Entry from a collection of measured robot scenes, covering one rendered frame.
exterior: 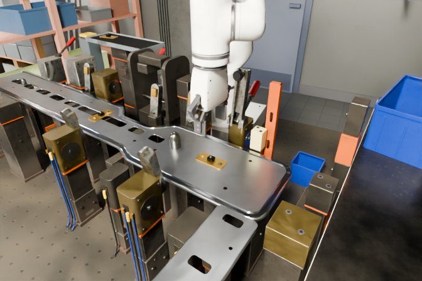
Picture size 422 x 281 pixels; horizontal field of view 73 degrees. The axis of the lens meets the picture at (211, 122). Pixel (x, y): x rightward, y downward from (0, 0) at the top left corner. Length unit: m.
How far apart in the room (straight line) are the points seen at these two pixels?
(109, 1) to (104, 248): 3.28
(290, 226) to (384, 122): 0.40
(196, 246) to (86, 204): 0.56
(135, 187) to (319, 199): 0.39
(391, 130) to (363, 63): 2.80
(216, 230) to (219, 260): 0.07
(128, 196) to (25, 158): 0.76
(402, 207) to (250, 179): 0.33
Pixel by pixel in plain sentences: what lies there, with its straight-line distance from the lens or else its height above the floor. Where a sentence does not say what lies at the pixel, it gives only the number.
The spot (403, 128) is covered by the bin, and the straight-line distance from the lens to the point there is 0.85.
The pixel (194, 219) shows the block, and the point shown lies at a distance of 0.67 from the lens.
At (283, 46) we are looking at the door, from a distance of 3.65.
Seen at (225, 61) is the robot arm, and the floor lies 1.29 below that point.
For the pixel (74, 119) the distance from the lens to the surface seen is 0.93.
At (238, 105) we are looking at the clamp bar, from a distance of 0.84.
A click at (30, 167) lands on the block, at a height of 0.75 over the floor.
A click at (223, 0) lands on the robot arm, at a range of 0.60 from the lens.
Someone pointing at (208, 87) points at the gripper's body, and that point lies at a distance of 0.63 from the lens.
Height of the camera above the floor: 1.48
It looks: 30 degrees down
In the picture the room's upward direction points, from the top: straight up
